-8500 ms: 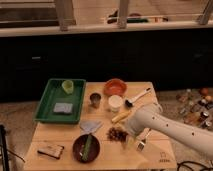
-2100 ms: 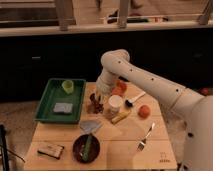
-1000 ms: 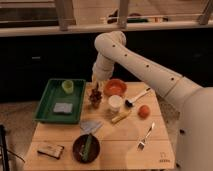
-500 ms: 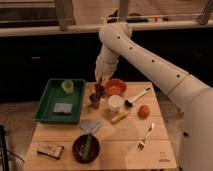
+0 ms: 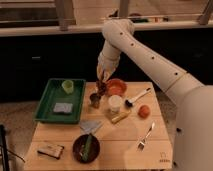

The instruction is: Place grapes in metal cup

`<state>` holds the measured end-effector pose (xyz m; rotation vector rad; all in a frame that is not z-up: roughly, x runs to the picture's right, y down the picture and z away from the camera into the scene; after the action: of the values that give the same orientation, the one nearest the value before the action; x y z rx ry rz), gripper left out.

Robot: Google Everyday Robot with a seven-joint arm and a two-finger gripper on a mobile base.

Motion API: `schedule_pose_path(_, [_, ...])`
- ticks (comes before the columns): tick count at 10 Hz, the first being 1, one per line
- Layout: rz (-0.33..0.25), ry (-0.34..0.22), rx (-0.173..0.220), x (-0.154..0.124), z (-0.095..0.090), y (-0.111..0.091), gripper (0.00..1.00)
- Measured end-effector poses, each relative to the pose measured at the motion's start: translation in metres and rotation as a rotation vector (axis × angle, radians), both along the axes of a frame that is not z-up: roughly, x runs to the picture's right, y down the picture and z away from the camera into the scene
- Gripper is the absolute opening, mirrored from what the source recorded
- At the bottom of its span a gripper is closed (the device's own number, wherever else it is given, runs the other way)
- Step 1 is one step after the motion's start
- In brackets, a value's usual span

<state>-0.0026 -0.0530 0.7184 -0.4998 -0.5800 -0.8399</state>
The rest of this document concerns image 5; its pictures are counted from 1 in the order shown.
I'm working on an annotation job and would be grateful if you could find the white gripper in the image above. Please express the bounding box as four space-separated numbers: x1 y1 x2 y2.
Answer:
96 53 119 82

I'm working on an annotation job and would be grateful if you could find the bunch of dark grapes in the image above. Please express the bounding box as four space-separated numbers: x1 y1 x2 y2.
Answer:
96 80 106 96

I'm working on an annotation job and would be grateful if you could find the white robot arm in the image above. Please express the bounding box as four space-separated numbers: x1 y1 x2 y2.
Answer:
97 19 213 171

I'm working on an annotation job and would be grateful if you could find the small metal cup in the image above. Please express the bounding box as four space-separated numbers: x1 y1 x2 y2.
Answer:
90 93 101 108

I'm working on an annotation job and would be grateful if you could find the light green plastic cup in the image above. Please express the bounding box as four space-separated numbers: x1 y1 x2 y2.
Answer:
61 80 74 94

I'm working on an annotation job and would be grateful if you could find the orange bowl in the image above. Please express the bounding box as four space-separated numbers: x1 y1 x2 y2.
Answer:
106 78 127 96

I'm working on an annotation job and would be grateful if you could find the white round container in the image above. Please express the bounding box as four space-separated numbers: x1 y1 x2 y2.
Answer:
108 95 123 113

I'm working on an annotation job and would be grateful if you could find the grey sponge block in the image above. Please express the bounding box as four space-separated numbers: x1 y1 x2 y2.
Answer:
53 103 73 114

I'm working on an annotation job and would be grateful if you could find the orange fruit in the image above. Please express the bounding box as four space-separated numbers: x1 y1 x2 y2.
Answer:
138 105 151 119

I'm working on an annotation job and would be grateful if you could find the green plastic tray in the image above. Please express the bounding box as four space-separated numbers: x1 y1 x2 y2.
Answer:
34 78 86 124

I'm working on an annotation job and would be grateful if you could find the grey folded cloth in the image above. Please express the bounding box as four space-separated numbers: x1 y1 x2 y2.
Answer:
79 120 102 134

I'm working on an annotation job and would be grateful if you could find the dark brown plate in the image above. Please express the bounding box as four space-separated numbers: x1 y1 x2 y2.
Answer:
72 134 100 163

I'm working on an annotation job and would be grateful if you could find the silver fork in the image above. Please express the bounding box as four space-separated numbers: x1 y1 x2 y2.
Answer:
138 122 155 150

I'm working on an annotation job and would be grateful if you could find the green cucumber stick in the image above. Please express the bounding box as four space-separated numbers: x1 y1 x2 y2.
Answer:
82 134 92 162

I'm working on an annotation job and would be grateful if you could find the wooden railing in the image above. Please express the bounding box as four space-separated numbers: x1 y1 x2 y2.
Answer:
0 0 213 32

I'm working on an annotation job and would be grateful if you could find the small wooden block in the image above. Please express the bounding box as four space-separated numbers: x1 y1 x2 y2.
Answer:
37 142 64 159

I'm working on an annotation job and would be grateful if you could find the black stand at left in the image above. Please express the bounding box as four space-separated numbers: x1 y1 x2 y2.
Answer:
0 125 10 171

